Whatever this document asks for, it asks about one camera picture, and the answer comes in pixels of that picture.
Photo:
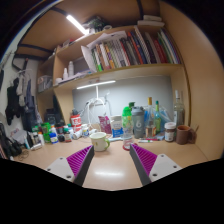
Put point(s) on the red pen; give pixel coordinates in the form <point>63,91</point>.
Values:
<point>150,139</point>

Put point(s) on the white and blue carton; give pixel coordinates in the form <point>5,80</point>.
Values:
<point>117,126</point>

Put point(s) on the hanging dark clothes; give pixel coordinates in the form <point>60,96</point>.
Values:
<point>16,96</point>

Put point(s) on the overhead light strip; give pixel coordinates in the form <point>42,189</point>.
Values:
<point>77,24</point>

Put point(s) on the brown mug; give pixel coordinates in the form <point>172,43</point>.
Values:
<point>182,135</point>

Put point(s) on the black metal bed frame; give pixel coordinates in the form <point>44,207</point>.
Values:
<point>33,47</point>

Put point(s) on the brown jar white lid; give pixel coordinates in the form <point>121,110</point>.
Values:
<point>169,131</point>

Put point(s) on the white power strip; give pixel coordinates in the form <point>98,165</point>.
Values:
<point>97,101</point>

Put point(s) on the white bottle blue label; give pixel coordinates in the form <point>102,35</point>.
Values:
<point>53,136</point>

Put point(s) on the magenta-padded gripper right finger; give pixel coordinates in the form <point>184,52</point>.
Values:
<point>146,160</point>

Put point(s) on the clear drink bottle green cap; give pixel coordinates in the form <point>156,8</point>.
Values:
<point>127,123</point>

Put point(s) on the grey shaker bottle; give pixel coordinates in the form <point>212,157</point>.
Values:
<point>138,123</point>

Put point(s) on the red and white canister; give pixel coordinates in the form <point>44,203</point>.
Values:
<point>76,122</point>

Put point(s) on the green tub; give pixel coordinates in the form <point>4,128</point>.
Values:
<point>45,131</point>

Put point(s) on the pink pouch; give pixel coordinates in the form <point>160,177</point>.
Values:
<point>105,125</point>

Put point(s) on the under-shelf light strip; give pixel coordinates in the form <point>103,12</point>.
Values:
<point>96,84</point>

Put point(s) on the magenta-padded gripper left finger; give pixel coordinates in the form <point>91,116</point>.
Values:
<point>77,161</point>

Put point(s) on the flat round red coaster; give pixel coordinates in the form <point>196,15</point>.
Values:
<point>123,148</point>

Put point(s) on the clear glass bottle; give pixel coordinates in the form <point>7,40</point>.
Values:
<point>178,111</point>

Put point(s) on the white marker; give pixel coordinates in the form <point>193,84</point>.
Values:
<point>145,141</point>

